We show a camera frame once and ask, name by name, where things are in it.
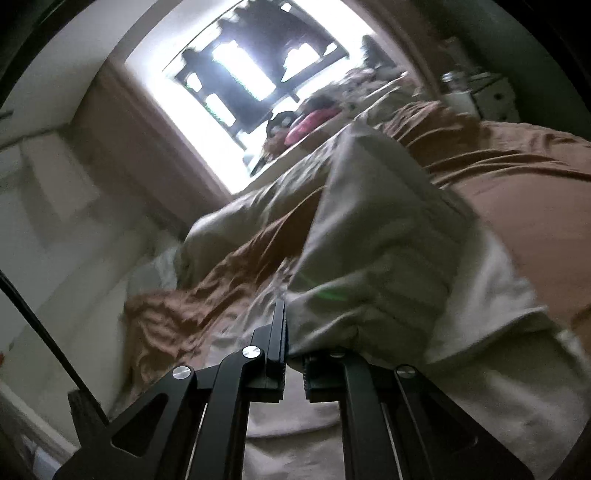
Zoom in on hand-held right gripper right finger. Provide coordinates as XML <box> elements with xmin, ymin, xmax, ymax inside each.
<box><xmin>302</xmin><ymin>354</ymin><xmax>536</xmax><ymax>480</ymax></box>

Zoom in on dark green curtain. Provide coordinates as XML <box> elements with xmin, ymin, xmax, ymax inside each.
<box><xmin>438</xmin><ymin>0</ymin><xmax>575</xmax><ymax>127</ymax></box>

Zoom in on grey beige pillow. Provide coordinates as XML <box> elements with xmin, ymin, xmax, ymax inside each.
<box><xmin>178</xmin><ymin>178</ymin><xmax>333</xmax><ymax>296</ymax></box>

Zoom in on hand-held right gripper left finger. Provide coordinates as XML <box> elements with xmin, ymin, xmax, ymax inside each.
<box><xmin>53</xmin><ymin>300</ymin><xmax>288</xmax><ymax>480</ymax></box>

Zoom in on pile of clothes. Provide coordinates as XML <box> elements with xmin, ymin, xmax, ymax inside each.
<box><xmin>263</xmin><ymin>34</ymin><xmax>416</xmax><ymax>155</ymax></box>

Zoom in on black cable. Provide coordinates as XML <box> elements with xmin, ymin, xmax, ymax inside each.
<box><xmin>0</xmin><ymin>270</ymin><xmax>110</xmax><ymax>426</ymax></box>

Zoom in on pink cloth item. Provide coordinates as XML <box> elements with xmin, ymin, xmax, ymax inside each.
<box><xmin>284</xmin><ymin>113</ymin><xmax>325</xmax><ymax>145</ymax></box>

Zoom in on beige large garment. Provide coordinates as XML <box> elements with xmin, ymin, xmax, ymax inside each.
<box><xmin>245</xmin><ymin>121</ymin><xmax>591</xmax><ymax>480</ymax></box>

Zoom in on bright window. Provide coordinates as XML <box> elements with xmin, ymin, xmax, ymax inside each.
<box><xmin>124</xmin><ymin>0</ymin><xmax>384</xmax><ymax>195</ymax></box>

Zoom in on dark hanging clothes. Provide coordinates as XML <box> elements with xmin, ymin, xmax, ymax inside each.
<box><xmin>175</xmin><ymin>0</ymin><xmax>347</xmax><ymax>139</ymax></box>

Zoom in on brown bed sheet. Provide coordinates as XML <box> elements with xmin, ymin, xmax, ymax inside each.
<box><xmin>122</xmin><ymin>102</ymin><xmax>591</xmax><ymax>407</ymax></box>

